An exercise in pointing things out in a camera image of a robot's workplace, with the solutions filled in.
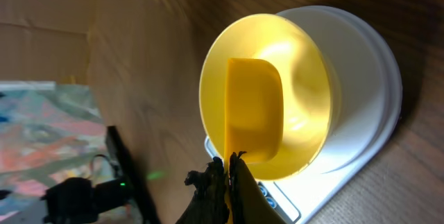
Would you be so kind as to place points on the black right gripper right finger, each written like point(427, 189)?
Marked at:
point(248, 204)

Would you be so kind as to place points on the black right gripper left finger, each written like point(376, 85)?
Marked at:
point(207, 205)

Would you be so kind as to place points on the yellow scoop cup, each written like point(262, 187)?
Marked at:
point(253, 110)

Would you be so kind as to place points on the yellow bowl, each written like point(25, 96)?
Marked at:
point(306, 89)

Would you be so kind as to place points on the white digital kitchen scale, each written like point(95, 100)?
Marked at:
point(367, 97)

